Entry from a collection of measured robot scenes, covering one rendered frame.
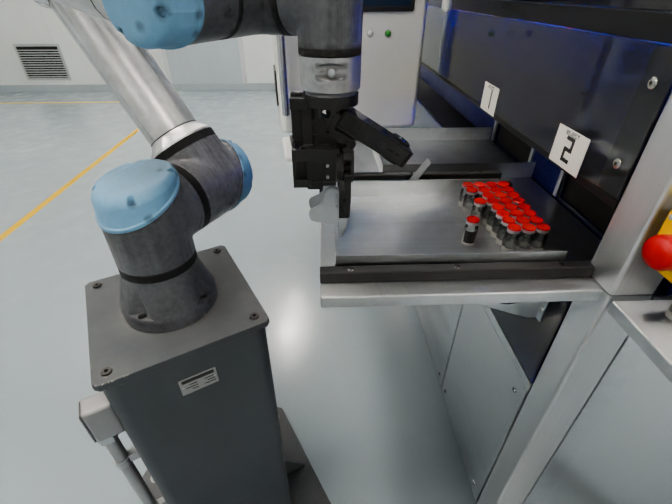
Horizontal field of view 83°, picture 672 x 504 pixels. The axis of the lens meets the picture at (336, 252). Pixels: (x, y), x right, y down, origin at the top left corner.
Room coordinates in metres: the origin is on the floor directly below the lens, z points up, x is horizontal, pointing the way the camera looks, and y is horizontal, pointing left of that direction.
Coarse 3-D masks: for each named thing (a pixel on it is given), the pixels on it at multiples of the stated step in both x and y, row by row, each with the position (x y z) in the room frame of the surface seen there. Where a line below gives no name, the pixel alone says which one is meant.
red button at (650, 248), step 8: (648, 240) 0.35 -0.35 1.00; (656, 240) 0.35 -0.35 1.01; (664, 240) 0.34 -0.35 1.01; (648, 248) 0.35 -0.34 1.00; (656, 248) 0.34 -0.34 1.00; (664, 248) 0.33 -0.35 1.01; (648, 256) 0.34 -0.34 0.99; (656, 256) 0.33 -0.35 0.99; (664, 256) 0.33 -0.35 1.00; (648, 264) 0.34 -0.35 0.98; (656, 264) 0.33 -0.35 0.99; (664, 264) 0.32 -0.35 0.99
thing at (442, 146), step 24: (432, 144) 1.02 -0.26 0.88; (456, 144) 1.02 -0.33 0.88; (480, 144) 1.02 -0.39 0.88; (384, 168) 0.79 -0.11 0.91; (408, 168) 0.79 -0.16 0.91; (432, 168) 0.80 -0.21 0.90; (456, 168) 0.80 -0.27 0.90; (480, 168) 0.80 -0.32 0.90; (504, 168) 0.80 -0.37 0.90; (528, 168) 0.80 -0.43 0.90
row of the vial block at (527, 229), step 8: (488, 184) 0.66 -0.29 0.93; (496, 184) 0.66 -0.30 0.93; (496, 192) 0.63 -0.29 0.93; (504, 200) 0.60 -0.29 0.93; (504, 208) 0.58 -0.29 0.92; (512, 208) 0.57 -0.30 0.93; (512, 216) 0.55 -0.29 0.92; (520, 216) 0.54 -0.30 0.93; (520, 224) 0.52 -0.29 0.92; (528, 224) 0.51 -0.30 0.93; (520, 232) 0.51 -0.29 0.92; (528, 232) 0.50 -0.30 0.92; (520, 240) 0.50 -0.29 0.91; (528, 240) 0.50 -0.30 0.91; (520, 248) 0.50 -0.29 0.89; (528, 248) 0.50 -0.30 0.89
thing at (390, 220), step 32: (352, 192) 0.70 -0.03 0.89; (384, 192) 0.71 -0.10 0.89; (416, 192) 0.71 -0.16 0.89; (448, 192) 0.71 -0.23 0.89; (352, 224) 0.59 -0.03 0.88; (384, 224) 0.59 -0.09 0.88; (416, 224) 0.59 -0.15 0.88; (448, 224) 0.59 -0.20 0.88; (352, 256) 0.45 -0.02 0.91; (384, 256) 0.45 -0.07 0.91; (416, 256) 0.45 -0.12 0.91; (448, 256) 0.45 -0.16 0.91; (480, 256) 0.45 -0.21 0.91; (512, 256) 0.46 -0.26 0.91; (544, 256) 0.46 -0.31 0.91
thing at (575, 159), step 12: (564, 132) 0.61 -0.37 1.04; (576, 132) 0.59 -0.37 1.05; (564, 144) 0.60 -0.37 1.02; (576, 144) 0.58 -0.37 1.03; (588, 144) 0.55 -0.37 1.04; (552, 156) 0.62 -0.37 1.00; (564, 156) 0.59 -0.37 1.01; (576, 156) 0.57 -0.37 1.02; (564, 168) 0.58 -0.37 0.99; (576, 168) 0.56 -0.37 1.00
